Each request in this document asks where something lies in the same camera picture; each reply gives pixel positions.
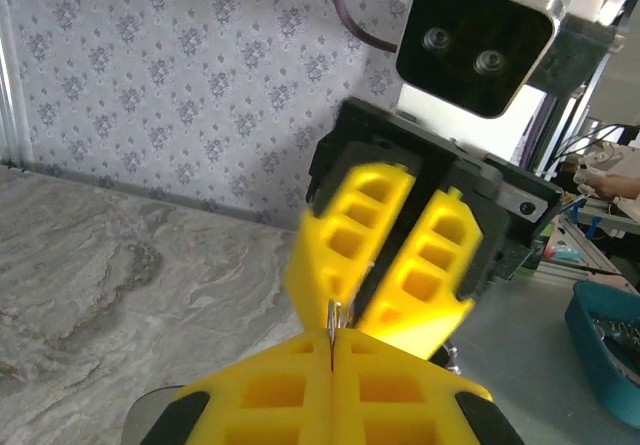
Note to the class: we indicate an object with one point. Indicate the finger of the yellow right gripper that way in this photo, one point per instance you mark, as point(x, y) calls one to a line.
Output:
point(400, 325)
point(320, 275)

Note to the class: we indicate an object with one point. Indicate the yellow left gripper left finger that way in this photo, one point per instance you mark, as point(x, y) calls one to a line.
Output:
point(280, 365)

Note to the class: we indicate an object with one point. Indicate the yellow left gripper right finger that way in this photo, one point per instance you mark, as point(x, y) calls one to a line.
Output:
point(400, 370)

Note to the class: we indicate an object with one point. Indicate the thin metal needle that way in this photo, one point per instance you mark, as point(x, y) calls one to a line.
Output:
point(331, 317)

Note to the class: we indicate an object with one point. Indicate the white hand tool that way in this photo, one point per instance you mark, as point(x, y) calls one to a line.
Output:
point(587, 175)

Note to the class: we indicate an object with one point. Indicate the teal and pink box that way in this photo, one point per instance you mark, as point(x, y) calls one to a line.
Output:
point(560, 252)

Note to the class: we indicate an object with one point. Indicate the person's hand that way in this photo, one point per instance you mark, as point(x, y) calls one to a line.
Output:
point(615, 185)

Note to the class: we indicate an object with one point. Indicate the blue plastic bin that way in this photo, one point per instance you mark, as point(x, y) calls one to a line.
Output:
point(590, 355)

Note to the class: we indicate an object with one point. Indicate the metal parts pile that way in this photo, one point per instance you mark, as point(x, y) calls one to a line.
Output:
point(620, 335)

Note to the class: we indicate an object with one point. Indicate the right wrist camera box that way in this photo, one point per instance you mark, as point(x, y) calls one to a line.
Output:
point(475, 30)

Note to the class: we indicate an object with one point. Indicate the aluminium workbench frame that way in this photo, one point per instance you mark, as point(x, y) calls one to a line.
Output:
point(600, 260)

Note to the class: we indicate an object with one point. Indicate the aluminium frame post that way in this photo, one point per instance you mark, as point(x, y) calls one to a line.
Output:
point(12, 90)

